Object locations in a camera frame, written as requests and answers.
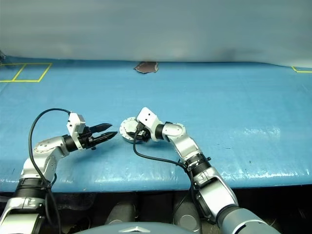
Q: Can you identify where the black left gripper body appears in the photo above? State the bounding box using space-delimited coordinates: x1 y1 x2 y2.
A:
78 126 98 150

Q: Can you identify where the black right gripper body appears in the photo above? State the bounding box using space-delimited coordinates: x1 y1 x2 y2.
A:
134 123 151 143

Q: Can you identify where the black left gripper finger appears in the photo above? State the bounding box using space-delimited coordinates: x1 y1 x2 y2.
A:
92 131 119 145
88 123 114 134

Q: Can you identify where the motor lid with circuit board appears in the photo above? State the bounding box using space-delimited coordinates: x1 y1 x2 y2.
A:
119 116 139 137

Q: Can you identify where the dark brown torn patch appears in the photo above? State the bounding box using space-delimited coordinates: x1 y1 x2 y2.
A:
133 61 159 74

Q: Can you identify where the dark grey rounded shape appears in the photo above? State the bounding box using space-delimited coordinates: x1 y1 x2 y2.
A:
104 201 136 226
172 192 202 234

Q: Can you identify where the blue-grey robot torso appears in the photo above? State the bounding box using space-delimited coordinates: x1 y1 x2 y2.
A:
73 221 189 234

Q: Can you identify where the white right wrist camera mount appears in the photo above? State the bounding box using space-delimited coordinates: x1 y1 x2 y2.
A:
136 106 163 142

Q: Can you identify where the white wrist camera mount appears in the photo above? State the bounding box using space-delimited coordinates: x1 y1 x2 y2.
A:
136 106 163 142
66 111 87 151

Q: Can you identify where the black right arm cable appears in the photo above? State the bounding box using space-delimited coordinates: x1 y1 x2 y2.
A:
133 125 196 198

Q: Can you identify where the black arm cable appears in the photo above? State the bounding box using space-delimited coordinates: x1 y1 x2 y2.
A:
133 125 196 198
28 108 72 234

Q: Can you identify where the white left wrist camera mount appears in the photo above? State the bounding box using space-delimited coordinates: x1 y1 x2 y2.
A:
66 111 87 151

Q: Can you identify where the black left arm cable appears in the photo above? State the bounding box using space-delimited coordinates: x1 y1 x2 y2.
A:
28 108 72 234

